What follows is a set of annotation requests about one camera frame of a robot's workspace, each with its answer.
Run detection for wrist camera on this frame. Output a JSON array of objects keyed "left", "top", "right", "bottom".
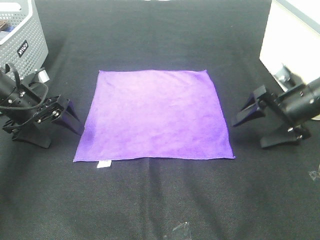
[
  {"left": 272, "top": 64, "right": 305, "bottom": 89},
  {"left": 20, "top": 67, "right": 50, "bottom": 86}
]

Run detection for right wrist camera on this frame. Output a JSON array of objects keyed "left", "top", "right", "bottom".
[{"left": 272, "top": 64, "right": 305, "bottom": 89}]

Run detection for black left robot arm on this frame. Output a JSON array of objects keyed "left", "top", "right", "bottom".
[{"left": 0, "top": 72, "right": 84, "bottom": 149}]

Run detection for clear tape piece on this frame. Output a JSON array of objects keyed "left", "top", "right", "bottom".
[
  {"left": 163, "top": 221, "right": 192, "bottom": 240},
  {"left": 308, "top": 166, "right": 320, "bottom": 182}
]

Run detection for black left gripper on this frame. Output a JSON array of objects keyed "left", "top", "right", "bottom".
[{"left": 2, "top": 81, "right": 83, "bottom": 148}]

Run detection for clear tape piece front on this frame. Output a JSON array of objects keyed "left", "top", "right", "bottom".
[{"left": 163, "top": 221, "right": 192, "bottom": 240}]

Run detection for clothes inside grey basket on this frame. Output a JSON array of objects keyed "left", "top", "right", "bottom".
[{"left": 0, "top": 19, "right": 14, "bottom": 32}]

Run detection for purple microfiber towel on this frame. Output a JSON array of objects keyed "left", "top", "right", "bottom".
[{"left": 73, "top": 70, "right": 235, "bottom": 162}]

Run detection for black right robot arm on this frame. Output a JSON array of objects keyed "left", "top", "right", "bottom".
[{"left": 231, "top": 79, "right": 320, "bottom": 149}]

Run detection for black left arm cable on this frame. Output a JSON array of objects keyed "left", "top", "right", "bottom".
[{"left": 0, "top": 62, "right": 50, "bottom": 111}]

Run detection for white plastic storage bin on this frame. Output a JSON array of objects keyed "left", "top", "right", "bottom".
[{"left": 259, "top": 0, "right": 320, "bottom": 92}]

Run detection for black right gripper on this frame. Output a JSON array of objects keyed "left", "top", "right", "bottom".
[{"left": 231, "top": 85, "right": 312, "bottom": 149}]

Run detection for grey perforated plastic basket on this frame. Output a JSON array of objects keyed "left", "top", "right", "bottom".
[{"left": 0, "top": 0, "right": 49, "bottom": 77}]

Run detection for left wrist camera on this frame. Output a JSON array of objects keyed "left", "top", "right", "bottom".
[{"left": 20, "top": 67, "right": 50, "bottom": 86}]

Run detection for clear tape piece right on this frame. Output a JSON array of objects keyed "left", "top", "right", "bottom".
[{"left": 308, "top": 166, "right": 320, "bottom": 182}]

